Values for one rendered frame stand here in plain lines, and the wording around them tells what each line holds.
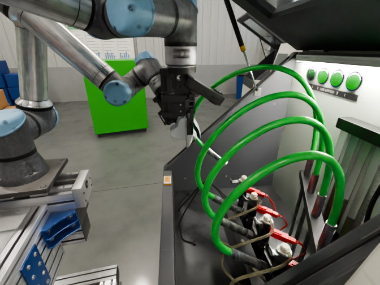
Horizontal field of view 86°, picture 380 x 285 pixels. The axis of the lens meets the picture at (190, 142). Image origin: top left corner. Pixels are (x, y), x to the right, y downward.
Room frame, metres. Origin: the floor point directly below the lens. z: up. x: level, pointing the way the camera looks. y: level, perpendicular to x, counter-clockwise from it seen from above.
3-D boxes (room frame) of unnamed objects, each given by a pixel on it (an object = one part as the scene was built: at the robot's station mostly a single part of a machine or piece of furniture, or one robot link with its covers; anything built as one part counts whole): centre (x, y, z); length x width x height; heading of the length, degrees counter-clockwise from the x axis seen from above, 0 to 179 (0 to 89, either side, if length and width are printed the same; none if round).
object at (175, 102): (0.52, 0.03, 1.36); 0.09 x 0.08 x 0.12; 95
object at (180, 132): (0.50, 0.02, 1.25); 0.06 x 0.03 x 0.09; 95
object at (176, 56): (0.51, 0.02, 1.44); 0.08 x 0.08 x 0.05
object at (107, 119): (3.93, 1.40, 0.65); 0.95 x 0.86 x 1.30; 111
